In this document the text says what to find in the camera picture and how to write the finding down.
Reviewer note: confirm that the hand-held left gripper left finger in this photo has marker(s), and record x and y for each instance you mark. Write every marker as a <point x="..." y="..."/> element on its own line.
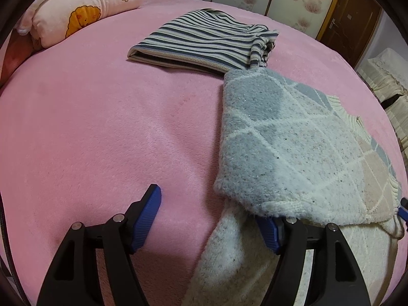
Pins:
<point x="145" y="220"/>

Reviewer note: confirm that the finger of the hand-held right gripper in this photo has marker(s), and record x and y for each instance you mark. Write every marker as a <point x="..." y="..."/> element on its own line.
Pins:
<point x="404" y="210"/>

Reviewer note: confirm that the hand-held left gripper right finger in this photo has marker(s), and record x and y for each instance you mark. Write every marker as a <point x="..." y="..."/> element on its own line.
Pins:
<point x="269" y="234"/>

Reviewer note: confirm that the blue beige diamond knit sweater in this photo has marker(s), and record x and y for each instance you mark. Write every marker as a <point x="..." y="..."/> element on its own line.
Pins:
<point x="287" y="149"/>

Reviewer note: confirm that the pink plush bed blanket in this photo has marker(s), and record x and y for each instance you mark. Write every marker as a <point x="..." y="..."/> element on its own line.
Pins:
<point x="95" y="118"/>

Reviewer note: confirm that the folded striped garment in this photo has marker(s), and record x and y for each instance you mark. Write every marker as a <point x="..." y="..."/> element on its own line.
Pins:
<point x="204" y="41"/>

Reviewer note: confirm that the brown wooden door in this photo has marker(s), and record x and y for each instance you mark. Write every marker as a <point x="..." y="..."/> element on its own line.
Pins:
<point x="353" y="19"/>

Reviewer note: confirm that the pink cartoon pillow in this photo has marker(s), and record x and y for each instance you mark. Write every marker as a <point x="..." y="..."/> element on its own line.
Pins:
<point x="79" y="3"/>

